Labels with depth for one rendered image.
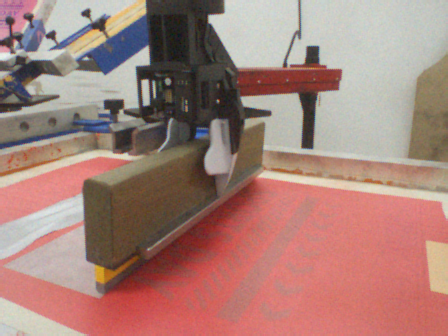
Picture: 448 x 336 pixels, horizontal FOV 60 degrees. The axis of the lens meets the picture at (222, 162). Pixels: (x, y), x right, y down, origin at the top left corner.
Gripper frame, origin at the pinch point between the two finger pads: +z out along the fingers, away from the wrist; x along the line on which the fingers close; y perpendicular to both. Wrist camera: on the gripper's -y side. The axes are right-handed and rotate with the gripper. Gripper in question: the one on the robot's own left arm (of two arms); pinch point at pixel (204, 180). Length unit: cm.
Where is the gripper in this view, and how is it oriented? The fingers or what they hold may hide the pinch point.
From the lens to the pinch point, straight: 47.1
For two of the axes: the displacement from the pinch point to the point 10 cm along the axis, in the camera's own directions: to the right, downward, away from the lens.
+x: 9.1, 1.1, -4.1
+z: 0.2, 9.6, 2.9
